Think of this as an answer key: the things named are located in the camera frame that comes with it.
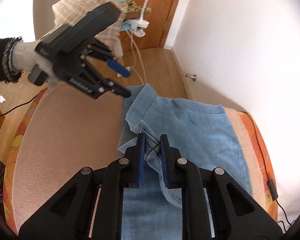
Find light blue denim jeans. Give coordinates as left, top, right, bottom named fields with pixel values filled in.
left=118, top=85, right=252, bottom=239

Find left forearm black sleeve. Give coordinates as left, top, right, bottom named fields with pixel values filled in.
left=0, top=37, right=23, bottom=83

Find left hand white glove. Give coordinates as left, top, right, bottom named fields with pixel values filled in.
left=9, top=41, right=61, bottom=87

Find beige checkered cloth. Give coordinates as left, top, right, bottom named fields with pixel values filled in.
left=52, top=0, right=128, bottom=55

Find white clip desk lamp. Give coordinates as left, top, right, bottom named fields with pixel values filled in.
left=126, top=0, right=149, bottom=38

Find metal door stopper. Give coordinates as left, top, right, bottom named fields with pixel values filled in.
left=185, top=74, right=197, bottom=82

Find wooden door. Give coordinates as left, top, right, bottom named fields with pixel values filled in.
left=118, top=0, right=186, bottom=54

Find black ring light cable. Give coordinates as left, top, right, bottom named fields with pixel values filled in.
left=239, top=110, right=297, bottom=232

